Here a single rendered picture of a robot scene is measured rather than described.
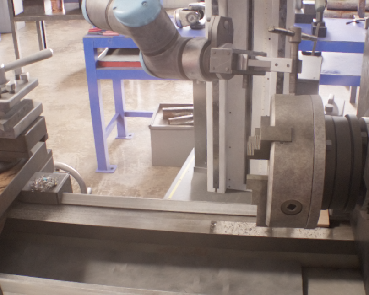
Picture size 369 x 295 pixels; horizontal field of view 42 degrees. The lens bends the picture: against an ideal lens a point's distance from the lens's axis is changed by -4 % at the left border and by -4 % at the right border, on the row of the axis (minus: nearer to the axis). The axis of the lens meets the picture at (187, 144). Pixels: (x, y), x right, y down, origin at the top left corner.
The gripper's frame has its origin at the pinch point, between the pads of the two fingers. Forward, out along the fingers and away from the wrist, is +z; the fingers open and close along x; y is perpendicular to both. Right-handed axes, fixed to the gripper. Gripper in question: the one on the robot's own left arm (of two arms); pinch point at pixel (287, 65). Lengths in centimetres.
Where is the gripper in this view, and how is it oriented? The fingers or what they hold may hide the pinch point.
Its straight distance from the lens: 93.9
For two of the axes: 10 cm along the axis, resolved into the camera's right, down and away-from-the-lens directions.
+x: -6.2, 0.9, -7.8
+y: -0.6, 9.8, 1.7
